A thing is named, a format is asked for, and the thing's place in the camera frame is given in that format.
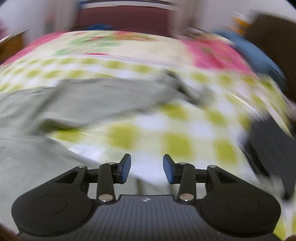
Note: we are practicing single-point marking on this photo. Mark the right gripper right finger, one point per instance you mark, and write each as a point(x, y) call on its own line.
point(174, 171)

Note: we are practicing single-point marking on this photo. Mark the checkered floral bed sheet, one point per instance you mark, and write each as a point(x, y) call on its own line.
point(113, 136)

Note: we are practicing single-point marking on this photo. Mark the dark folded garment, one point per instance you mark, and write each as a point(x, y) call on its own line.
point(270, 152)

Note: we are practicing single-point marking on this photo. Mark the dark wooden headboard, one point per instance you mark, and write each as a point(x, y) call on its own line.
point(276, 38)

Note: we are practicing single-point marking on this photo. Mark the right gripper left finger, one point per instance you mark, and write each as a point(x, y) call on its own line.
point(117, 172)

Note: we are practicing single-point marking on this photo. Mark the maroon window seat cushion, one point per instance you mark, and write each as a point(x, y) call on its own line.
point(139, 19)

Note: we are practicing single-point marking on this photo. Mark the blue pillow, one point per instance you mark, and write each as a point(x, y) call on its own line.
point(256, 58)

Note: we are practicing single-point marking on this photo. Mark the grey-green pants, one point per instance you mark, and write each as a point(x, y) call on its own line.
point(29, 156)

